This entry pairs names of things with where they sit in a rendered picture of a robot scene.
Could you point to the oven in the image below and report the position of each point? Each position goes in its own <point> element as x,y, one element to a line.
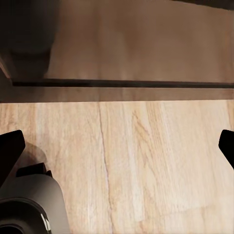
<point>116,50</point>

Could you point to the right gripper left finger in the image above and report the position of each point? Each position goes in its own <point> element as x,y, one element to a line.
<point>12,145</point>

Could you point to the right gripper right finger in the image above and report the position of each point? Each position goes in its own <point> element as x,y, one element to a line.
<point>226,145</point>

